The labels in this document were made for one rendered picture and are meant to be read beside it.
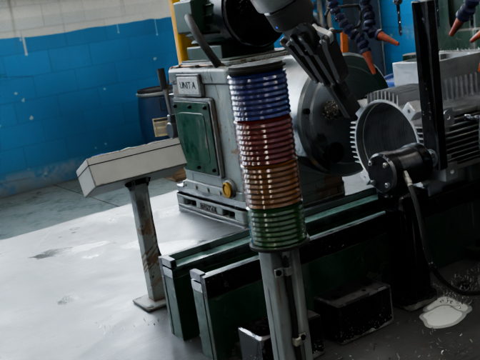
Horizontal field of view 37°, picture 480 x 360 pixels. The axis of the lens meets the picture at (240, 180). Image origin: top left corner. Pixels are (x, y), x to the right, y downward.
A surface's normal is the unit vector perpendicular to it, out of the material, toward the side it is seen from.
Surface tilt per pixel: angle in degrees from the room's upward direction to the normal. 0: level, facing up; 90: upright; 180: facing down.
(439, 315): 0
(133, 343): 0
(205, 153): 90
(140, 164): 67
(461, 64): 90
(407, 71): 90
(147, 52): 90
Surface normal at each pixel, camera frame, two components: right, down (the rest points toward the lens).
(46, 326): -0.14, -0.96
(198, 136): -0.83, 0.24
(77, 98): 0.55, 0.11
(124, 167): 0.43, -0.28
